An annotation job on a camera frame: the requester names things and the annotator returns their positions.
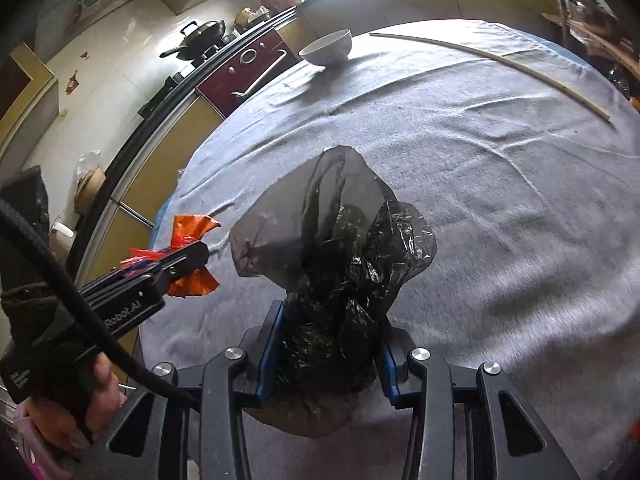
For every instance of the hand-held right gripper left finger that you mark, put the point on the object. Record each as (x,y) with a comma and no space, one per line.
(270,355)

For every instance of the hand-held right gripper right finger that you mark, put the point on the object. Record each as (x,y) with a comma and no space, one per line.
(386,365)

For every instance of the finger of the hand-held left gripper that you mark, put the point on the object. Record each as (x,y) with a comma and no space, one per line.
(185,257)

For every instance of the orange plastic bag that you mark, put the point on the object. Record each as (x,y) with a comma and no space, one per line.
(192,227)

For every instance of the black plastic bag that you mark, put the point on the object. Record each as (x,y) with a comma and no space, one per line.
(330,270)

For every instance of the person's left hand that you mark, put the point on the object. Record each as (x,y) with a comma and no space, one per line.
(107,390)

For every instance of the blue under cloth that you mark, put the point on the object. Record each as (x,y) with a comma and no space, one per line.
(162,220)

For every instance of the grey tablecloth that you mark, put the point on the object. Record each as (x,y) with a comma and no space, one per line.
(500,210)

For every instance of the dark red oven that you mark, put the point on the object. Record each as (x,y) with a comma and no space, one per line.
(250,75)

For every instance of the black wok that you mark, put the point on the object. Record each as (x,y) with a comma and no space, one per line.
(200,37)

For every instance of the white ceramic bowl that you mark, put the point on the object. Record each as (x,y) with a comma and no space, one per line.
(327,47)

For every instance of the long thin wooden stick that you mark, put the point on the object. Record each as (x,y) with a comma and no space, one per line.
(500,57)

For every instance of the metal storage rack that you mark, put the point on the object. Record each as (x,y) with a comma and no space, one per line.
(590,15)

